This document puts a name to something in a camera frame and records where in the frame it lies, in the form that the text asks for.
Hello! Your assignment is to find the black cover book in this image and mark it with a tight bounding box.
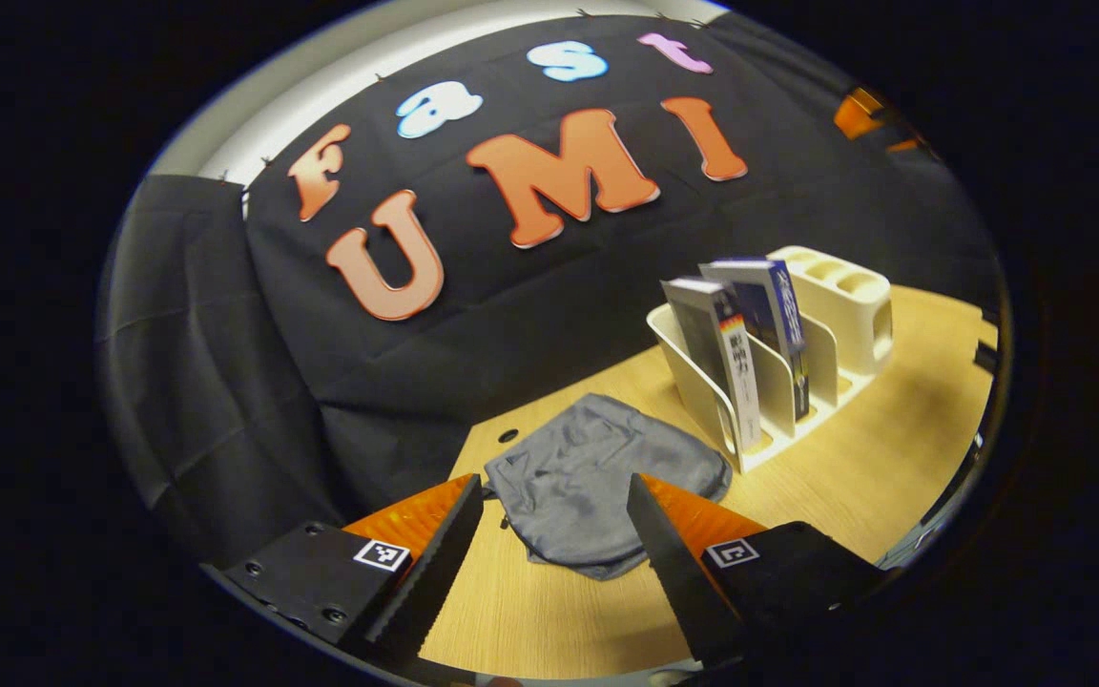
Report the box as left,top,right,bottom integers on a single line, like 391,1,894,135
661,277,763,451

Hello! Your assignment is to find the white bookshelf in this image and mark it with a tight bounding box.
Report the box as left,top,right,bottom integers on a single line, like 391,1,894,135
647,245,894,475

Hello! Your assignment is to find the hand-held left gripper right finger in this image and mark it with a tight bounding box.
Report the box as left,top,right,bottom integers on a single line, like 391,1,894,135
626,472,894,669

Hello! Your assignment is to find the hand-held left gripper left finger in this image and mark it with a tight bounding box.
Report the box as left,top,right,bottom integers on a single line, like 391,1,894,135
223,474,486,669

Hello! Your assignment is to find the grey schoolbag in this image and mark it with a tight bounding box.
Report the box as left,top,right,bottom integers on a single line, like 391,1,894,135
483,393,734,581

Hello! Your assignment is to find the orange rectangular object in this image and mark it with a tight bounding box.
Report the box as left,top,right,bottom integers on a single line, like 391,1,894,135
833,86,937,158

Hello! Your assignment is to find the blue cover book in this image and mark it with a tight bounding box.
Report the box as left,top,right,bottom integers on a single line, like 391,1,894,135
699,256,811,421

